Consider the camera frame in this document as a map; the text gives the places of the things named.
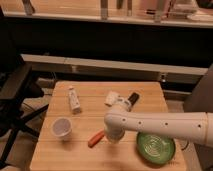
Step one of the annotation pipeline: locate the black cable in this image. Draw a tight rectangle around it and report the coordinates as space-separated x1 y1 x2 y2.
181 139 190 152

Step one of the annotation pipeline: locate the green ribbed bowl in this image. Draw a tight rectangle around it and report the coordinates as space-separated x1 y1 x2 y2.
136 133 176 165

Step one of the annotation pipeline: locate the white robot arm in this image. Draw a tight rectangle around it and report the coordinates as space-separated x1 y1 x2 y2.
104 98 213 148

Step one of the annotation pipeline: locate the white tube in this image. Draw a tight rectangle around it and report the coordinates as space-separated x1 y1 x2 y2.
68 86 81 114

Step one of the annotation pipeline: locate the black rectangular block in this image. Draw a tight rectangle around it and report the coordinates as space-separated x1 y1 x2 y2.
128 93 139 105

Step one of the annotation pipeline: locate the black office chair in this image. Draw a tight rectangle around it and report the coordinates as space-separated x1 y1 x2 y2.
0 7 48 162

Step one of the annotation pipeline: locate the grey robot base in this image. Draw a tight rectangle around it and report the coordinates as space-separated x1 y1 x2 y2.
183 64 213 171

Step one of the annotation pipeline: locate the white paper cup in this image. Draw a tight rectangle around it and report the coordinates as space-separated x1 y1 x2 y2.
51 117 72 141

